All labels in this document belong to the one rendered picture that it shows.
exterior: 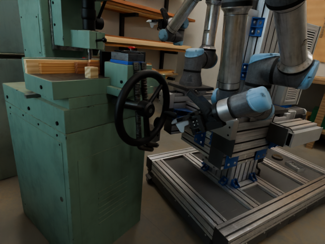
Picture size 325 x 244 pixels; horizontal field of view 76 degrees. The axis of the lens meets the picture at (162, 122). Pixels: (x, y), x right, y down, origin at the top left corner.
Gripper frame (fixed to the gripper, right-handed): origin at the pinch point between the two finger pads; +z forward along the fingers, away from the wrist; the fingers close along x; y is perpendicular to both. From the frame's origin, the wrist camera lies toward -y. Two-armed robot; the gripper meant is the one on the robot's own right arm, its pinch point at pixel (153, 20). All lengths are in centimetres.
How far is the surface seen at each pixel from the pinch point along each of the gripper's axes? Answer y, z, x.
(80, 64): 18, -55, -90
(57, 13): -1, -41, -90
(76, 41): 10, -48, -87
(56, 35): 7, -38, -92
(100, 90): 26, -69, -90
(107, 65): 18, -66, -84
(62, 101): 28, -66, -104
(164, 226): 116, -78, -64
